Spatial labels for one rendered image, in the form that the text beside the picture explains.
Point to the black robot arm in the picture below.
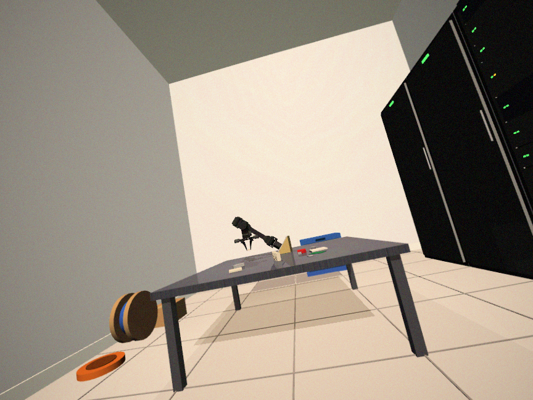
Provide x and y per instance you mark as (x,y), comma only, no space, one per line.
(243,225)

